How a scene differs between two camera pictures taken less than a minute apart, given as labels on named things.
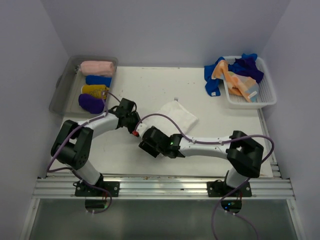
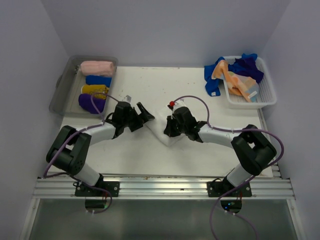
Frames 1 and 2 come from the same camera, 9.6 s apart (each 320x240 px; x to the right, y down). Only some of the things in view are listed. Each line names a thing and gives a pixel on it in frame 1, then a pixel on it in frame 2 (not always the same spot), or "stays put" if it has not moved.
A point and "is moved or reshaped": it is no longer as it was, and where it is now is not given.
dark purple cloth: [246, 65] stays put
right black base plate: [220, 188] stays put
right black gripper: [149, 148] to [169, 131]
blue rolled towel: [98, 80] stays put
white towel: [177, 112] is moved or reshaped
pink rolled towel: [97, 68] stays put
